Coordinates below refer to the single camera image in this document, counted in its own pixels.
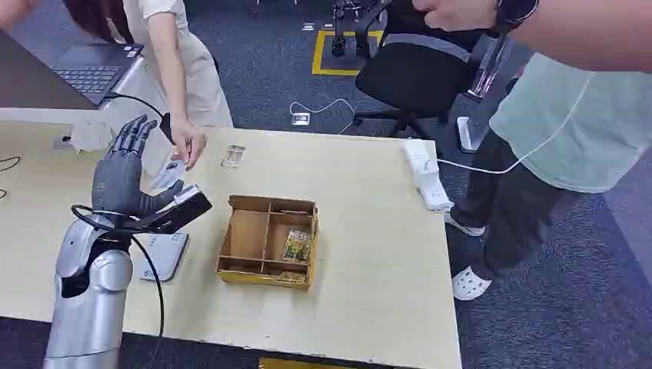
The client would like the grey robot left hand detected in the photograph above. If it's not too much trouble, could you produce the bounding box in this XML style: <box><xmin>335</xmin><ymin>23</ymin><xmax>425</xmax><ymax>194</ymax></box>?
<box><xmin>91</xmin><ymin>115</ymin><xmax>185</xmax><ymax>220</ymax></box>

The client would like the person's hand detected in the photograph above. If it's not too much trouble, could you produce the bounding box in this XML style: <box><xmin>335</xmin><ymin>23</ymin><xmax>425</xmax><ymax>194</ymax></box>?
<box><xmin>412</xmin><ymin>0</ymin><xmax>497</xmax><ymax>32</ymax></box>
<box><xmin>170</xmin><ymin>114</ymin><xmax>208</xmax><ymax>171</ymax></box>

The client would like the white printed card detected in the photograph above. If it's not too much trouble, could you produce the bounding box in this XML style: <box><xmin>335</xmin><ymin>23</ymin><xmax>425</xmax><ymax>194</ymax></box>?
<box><xmin>152</xmin><ymin>152</ymin><xmax>187</xmax><ymax>191</ymax></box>

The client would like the black power adapter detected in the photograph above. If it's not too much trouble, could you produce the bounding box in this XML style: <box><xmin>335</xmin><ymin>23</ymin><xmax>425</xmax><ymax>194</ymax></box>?
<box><xmin>159</xmin><ymin>112</ymin><xmax>177</xmax><ymax>146</ymax></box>

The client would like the card in clear sleeve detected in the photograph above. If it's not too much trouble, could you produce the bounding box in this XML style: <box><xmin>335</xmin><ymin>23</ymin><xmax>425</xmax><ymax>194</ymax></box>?
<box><xmin>220</xmin><ymin>145</ymin><xmax>247</xmax><ymax>170</ymax></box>

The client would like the white crumpled tissue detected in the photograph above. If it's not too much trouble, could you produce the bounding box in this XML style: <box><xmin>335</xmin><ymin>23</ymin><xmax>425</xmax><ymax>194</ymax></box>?
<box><xmin>71</xmin><ymin>121</ymin><xmax>114</xmax><ymax>153</ymax></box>

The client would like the black wristwatch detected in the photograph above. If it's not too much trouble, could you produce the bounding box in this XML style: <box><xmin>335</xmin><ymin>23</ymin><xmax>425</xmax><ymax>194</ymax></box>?
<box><xmin>494</xmin><ymin>0</ymin><xmax>541</xmax><ymax>35</ymax></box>

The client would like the silver column stand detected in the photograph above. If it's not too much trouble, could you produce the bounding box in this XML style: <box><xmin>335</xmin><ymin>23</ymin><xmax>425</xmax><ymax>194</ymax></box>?
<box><xmin>455</xmin><ymin>35</ymin><xmax>517</xmax><ymax>154</ymax></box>

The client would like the white desk divider panel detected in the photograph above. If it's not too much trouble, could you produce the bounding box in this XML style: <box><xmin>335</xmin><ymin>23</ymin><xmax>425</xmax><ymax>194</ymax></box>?
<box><xmin>99</xmin><ymin>55</ymin><xmax>177</xmax><ymax>178</ymax></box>

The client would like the person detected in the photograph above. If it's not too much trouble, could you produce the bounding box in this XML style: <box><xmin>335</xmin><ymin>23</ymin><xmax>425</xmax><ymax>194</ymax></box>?
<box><xmin>0</xmin><ymin>0</ymin><xmax>234</xmax><ymax>171</ymax></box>
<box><xmin>412</xmin><ymin>0</ymin><xmax>652</xmax><ymax>302</ymax></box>

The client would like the black office chair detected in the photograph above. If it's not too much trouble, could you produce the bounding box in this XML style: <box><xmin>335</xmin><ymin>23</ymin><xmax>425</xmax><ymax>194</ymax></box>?
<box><xmin>352</xmin><ymin>0</ymin><xmax>497</xmax><ymax>141</ymax></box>

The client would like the grey router device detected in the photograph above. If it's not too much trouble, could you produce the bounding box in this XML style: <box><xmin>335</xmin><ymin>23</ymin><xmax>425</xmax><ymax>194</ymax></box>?
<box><xmin>138</xmin><ymin>231</ymin><xmax>190</xmax><ymax>283</ymax></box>

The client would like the wooden card box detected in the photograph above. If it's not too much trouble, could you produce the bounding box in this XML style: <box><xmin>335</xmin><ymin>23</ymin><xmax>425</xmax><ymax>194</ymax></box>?
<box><xmin>215</xmin><ymin>194</ymin><xmax>321</xmax><ymax>291</ymax></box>

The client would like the grey laptop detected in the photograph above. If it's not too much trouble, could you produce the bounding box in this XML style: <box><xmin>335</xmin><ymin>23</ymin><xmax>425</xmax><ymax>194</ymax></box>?
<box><xmin>51</xmin><ymin>43</ymin><xmax>145</xmax><ymax>108</ymax></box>

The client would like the black equipment stand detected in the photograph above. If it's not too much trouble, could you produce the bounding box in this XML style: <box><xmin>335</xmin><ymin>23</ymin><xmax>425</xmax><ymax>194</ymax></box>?
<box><xmin>331</xmin><ymin>0</ymin><xmax>378</xmax><ymax>58</ymax></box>

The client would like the yellow floor tape square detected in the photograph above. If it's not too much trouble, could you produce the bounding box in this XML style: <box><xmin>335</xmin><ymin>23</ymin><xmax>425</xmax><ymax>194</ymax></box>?
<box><xmin>311</xmin><ymin>30</ymin><xmax>384</xmax><ymax>78</ymax></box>

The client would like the green yellow printed card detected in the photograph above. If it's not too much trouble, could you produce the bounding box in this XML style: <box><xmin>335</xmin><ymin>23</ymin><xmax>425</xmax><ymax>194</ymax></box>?
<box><xmin>281</xmin><ymin>228</ymin><xmax>313</xmax><ymax>264</ymax></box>

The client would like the white power strip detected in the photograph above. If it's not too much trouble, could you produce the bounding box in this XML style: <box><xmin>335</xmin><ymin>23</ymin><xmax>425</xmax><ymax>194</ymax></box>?
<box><xmin>402</xmin><ymin>138</ymin><xmax>455</xmax><ymax>214</ymax></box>

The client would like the white shoe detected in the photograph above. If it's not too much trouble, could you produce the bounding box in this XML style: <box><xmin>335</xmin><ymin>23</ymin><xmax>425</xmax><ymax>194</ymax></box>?
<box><xmin>443</xmin><ymin>211</ymin><xmax>486</xmax><ymax>238</ymax></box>
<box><xmin>451</xmin><ymin>265</ymin><xmax>493</xmax><ymax>302</ymax></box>

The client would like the yellow floor tape strip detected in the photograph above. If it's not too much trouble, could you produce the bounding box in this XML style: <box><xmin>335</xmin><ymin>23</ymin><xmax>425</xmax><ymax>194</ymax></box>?
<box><xmin>258</xmin><ymin>357</ymin><xmax>358</xmax><ymax>369</ymax></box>

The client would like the black adapter cable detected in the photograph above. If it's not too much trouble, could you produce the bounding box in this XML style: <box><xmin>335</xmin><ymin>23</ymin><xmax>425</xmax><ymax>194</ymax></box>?
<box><xmin>104</xmin><ymin>93</ymin><xmax>165</xmax><ymax>121</ymax></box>

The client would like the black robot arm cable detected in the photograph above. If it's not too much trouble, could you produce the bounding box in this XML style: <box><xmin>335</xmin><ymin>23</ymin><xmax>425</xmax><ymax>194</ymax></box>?
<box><xmin>71</xmin><ymin>204</ymin><xmax>165</xmax><ymax>340</ymax></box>

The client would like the white floor cable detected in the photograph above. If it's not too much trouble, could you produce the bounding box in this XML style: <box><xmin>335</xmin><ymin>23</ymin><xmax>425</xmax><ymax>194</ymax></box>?
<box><xmin>289</xmin><ymin>98</ymin><xmax>358</xmax><ymax>136</ymax></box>

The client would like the white power cable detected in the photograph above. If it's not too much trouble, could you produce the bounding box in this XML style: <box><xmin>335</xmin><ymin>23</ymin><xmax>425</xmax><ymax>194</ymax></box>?
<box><xmin>425</xmin><ymin>71</ymin><xmax>596</xmax><ymax>176</ymax></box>

